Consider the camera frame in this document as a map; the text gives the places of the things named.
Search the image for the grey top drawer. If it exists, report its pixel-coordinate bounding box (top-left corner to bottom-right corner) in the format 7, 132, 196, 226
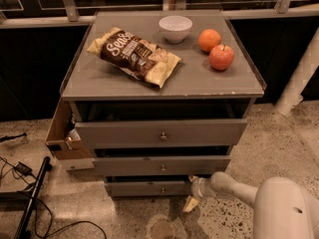
76, 119, 247, 149

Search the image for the metal window railing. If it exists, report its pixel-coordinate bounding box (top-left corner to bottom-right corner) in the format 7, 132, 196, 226
0, 0, 319, 28

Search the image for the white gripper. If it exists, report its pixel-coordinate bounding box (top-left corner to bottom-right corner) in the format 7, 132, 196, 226
182, 175, 213, 213

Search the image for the grey drawer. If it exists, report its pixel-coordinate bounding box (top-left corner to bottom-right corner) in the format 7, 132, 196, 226
105, 180, 191, 197
93, 155, 230, 176
76, 119, 247, 149

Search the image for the red apple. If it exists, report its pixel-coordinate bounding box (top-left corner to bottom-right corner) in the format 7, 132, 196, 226
208, 44, 234, 71

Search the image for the cardboard box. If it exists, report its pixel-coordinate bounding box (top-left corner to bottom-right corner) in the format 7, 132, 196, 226
46, 100, 92, 160

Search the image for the white ceramic bowl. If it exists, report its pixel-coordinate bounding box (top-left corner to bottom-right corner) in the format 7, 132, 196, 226
159, 15, 192, 44

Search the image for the black power adapter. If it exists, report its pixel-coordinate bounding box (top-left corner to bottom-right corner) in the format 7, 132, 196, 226
14, 162, 32, 175

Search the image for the white pipe column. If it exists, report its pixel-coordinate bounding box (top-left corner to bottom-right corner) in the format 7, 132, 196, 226
275, 29, 319, 116

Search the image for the black pole on floor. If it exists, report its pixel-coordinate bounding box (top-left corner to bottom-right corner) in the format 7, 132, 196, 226
14, 156, 52, 239

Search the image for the orange fruit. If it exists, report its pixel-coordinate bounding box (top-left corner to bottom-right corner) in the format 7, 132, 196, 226
197, 29, 221, 53

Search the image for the black floor cable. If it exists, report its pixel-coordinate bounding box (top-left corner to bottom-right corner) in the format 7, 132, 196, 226
0, 156, 108, 239

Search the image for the brown snack chip bag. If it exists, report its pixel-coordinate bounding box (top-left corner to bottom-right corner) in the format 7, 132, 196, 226
87, 27, 181, 88

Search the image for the grey drawer cabinet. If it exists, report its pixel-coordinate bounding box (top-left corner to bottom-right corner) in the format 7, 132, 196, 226
62, 10, 264, 184

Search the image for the grey bottom drawer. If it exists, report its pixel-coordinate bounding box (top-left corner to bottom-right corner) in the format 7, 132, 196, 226
105, 180, 191, 197

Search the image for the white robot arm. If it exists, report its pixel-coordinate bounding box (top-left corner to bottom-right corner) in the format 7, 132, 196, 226
182, 171, 319, 239

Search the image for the grey middle drawer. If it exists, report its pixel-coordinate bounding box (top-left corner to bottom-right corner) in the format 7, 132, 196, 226
93, 155, 230, 176

